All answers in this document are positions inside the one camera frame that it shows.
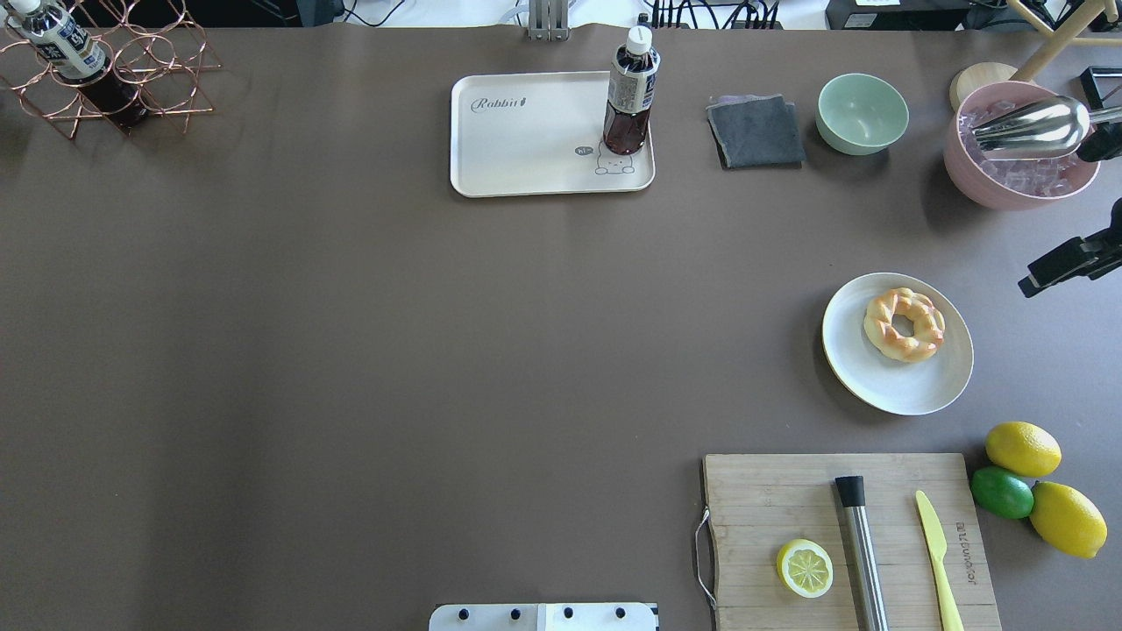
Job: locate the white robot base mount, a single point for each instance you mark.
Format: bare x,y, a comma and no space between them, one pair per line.
546,616

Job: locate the steel ice scoop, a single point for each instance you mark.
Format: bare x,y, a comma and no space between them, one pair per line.
1051,128

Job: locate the yellow lemon near lime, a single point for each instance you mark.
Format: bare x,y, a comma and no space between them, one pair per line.
1023,448

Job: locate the white round plate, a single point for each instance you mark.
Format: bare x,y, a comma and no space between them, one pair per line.
894,387

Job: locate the mint green bowl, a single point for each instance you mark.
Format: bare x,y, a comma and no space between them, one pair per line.
859,114

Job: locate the dark tea bottle on tray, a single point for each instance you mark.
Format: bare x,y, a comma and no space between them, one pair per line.
631,87

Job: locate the glazed twisted donut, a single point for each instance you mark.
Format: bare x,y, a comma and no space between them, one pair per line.
904,325

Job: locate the pink ice bucket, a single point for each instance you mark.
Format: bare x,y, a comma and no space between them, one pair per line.
1008,184

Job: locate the bamboo cutting board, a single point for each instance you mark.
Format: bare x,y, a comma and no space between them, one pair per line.
759,502

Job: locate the grey folded cloth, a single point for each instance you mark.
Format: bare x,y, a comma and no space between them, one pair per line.
755,131

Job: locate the yellow plastic knife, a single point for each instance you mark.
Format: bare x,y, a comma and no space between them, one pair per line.
937,549

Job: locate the wooden round lid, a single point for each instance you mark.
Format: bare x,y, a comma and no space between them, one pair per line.
976,76

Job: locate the cream rabbit tray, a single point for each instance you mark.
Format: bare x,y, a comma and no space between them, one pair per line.
538,134

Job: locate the copper wire bottle rack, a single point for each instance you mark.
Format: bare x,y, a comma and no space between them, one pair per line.
157,45

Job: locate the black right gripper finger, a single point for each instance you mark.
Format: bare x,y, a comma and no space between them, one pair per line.
1090,257

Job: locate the yellow lemon outer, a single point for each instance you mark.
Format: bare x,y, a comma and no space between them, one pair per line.
1067,520

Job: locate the steel muddler black tip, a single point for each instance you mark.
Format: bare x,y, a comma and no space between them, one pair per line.
860,550

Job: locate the bottle in rack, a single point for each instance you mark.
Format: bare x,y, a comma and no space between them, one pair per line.
82,62

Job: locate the green lime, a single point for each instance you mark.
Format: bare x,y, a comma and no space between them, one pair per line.
1002,492

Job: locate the half lemon slice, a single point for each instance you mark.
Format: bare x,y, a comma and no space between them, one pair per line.
805,568

